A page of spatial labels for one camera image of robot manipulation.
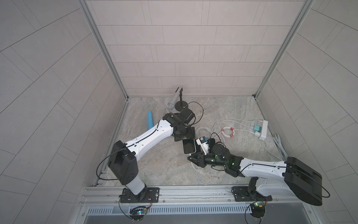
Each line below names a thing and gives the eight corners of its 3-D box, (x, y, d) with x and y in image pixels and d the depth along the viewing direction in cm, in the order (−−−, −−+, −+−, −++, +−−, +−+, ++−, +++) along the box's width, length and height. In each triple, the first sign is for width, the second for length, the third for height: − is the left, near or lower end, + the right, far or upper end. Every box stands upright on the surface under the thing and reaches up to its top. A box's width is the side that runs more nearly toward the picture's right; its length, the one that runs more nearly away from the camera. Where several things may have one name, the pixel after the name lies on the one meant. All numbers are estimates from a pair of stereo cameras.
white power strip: (258, 140, 93) (261, 137, 90) (261, 123, 102) (264, 119, 98) (263, 142, 92) (266, 139, 89) (266, 124, 101) (268, 121, 97)
